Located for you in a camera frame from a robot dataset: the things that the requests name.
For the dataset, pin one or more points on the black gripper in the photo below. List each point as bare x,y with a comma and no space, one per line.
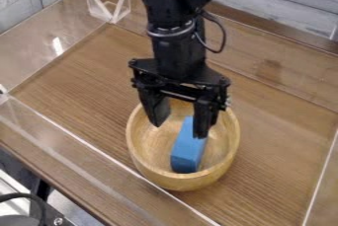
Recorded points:
178,74

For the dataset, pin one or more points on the blue rectangular block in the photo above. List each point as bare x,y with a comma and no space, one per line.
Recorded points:
187,149

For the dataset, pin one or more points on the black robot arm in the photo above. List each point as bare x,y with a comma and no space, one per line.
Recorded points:
172,13

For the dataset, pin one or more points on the brown wooden bowl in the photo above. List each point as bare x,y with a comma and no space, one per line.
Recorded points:
149,144

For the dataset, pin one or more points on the clear acrylic triangle bracket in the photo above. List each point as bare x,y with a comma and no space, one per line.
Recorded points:
108,11

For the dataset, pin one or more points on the black metal table bracket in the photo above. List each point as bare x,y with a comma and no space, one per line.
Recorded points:
53,217

